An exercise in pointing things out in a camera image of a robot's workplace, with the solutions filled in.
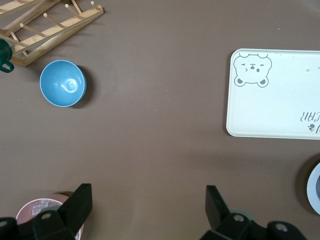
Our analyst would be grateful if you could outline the pink bowl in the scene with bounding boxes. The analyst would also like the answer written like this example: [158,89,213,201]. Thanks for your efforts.
[15,193,85,240]

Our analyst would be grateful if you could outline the wooden dish rack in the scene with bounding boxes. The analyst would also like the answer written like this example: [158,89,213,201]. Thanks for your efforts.
[0,0,105,68]

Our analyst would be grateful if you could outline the white round plate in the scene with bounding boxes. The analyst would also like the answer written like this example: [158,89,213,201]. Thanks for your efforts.
[306,161,320,216]

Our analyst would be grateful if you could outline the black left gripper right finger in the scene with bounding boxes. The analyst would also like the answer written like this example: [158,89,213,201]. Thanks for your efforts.
[199,184,307,240]

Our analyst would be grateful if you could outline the clear ice cubes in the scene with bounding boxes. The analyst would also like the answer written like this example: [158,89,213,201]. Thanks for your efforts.
[31,198,63,216]

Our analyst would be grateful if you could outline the blue bowl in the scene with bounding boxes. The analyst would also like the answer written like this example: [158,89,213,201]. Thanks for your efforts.
[39,59,89,109]

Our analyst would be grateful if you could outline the cream bear print tray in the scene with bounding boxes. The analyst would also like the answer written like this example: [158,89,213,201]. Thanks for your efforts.
[226,48,320,140]

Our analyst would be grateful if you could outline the dark green mug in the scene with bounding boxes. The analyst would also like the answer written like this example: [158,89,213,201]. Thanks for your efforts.
[0,38,16,74]

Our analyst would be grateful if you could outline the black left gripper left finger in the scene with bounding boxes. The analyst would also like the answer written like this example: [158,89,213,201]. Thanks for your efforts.
[0,183,93,240]

